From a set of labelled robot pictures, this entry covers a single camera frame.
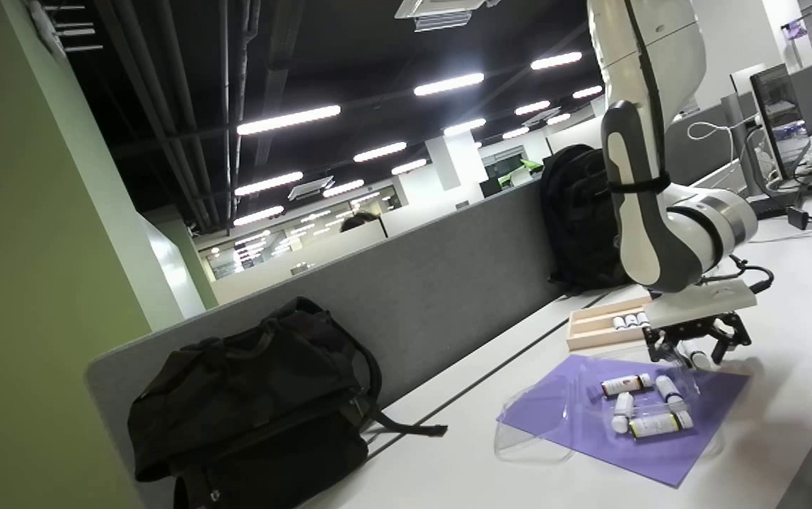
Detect purple paper sheet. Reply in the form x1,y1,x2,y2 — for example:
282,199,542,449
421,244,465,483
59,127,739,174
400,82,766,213
494,352,753,493

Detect white-capped bottle blue band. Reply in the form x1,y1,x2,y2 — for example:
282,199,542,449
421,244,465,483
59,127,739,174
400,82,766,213
657,373,695,421

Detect fluorescent ceiling light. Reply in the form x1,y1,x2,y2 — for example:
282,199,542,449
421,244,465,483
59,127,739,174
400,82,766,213
354,140,409,165
414,72,487,99
530,49,586,73
513,99,554,119
233,205,286,230
387,157,431,178
233,169,306,199
442,117,489,140
235,103,342,140

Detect black backpack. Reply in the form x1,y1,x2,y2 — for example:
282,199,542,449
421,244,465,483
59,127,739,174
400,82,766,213
540,143,632,295

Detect clear plastic clamshell container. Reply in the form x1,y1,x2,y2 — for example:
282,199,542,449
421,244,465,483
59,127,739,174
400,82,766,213
492,362,728,468

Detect ceiling air vent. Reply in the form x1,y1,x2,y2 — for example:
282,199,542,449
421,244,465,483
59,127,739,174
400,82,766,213
392,0,500,37

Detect black duffel bag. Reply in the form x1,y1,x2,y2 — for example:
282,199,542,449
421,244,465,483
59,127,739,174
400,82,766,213
124,295,450,509

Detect black computer monitor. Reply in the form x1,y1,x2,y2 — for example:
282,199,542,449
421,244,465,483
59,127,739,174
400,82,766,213
749,63,810,184

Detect white-capped bottle flame logo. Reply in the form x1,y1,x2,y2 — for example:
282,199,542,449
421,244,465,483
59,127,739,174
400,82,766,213
608,391,636,438

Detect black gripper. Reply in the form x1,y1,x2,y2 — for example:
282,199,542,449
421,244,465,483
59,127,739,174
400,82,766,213
643,311,755,367

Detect small white-capped labelled bottle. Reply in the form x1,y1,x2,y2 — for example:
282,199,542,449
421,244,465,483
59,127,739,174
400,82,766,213
600,373,660,400

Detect white-capped bottle yellow bands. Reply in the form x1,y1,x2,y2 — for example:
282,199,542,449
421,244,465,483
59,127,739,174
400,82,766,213
629,414,695,441

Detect grey desk divider panel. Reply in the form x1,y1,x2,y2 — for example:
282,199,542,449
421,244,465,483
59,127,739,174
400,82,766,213
81,178,569,509

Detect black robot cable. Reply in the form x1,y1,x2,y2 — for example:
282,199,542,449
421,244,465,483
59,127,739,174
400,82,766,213
702,253,779,297

